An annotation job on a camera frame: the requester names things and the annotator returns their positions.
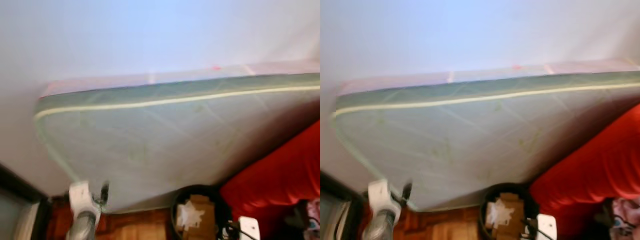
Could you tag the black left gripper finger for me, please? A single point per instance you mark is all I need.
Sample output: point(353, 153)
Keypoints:
point(407, 192)
point(104, 192)

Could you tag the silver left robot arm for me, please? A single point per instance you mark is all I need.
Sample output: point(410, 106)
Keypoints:
point(380, 226)
point(82, 227)

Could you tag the green white quilted mattress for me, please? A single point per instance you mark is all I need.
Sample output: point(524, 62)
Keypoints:
point(465, 135)
point(165, 135)

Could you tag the crumpled white paper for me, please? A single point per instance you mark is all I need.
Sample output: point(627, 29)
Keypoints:
point(190, 216)
point(497, 214)

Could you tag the black round waste bin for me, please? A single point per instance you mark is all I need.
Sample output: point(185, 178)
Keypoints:
point(200, 189)
point(505, 186)

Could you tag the brown cardboard piece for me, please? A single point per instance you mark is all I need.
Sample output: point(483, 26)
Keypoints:
point(512, 227)
point(205, 227)

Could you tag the red covered sofa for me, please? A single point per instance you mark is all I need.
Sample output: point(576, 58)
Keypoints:
point(590, 170)
point(280, 175)

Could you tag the pink patterned mattress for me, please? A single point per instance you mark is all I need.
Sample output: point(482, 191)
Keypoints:
point(200, 77)
point(500, 76)

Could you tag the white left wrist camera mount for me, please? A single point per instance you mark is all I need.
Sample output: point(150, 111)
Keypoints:
point(80, 197)
point(380, 195)

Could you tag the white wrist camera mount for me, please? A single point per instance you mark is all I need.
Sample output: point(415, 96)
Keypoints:
point(80, 197)
point(249, 229)
point(380, 195)
point(547, 227)

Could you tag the dark wardrobe door frame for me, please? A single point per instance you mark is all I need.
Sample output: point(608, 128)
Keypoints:
point(20, 187)
point(345, 192)

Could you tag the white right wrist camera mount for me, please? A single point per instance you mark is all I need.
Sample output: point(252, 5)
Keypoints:
point(249, 229)
point(547, 227)

